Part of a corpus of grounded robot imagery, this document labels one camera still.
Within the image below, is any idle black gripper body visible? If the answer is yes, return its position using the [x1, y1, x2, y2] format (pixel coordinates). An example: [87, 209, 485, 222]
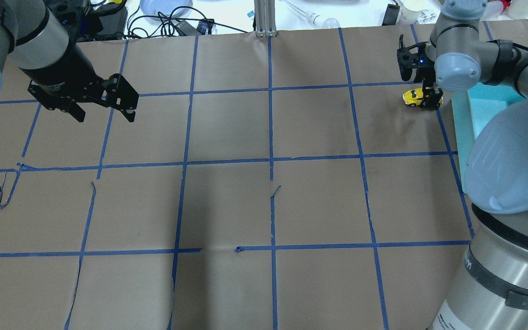
[28, 73, 113, 110]

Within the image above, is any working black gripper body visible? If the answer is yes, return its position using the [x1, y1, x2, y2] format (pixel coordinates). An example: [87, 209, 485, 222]
[406, 42, 435, 85]

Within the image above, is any yellow beetle toy car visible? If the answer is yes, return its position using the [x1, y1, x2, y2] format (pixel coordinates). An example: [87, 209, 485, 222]
[402, 88, 423, 107]

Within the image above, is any teal plastic bin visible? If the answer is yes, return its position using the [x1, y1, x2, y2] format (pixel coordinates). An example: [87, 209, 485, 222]
[452, 83, 525, 194]

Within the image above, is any white paper cup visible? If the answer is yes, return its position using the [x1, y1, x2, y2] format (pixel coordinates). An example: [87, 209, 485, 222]
[397, 0, 425, 25]

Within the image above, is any black power adapter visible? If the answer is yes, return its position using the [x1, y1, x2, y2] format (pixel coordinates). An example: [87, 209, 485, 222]
[381, 4, 401, 26]

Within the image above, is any light blue plate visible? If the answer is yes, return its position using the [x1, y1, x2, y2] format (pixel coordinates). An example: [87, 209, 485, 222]
[140, 0, 193, 20]

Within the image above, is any light bulb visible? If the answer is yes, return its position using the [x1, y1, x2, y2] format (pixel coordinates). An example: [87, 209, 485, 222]
[284, 0, 341, 29]

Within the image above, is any aluminium frame post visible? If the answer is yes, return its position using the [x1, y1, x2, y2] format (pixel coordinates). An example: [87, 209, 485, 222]
[253, 0, 277, 38]

